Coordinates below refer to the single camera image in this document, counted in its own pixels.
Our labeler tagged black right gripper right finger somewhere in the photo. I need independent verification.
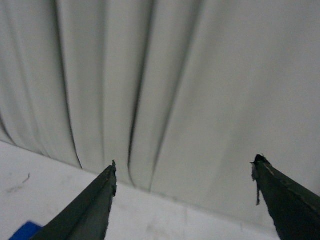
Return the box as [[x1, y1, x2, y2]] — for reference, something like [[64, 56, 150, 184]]
[[251, 154, 320, 240]]

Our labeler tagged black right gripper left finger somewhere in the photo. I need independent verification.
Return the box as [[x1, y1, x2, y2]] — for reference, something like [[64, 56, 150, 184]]
[[31, 161, 117, 240]]

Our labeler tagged blue plastic part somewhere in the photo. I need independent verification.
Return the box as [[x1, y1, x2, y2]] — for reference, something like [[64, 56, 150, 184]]
[[9, 221, 43, 240]]

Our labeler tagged white pleated curtain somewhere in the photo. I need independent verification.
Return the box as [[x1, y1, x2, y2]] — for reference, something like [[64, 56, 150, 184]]
[[0, 0, 320, 226]]

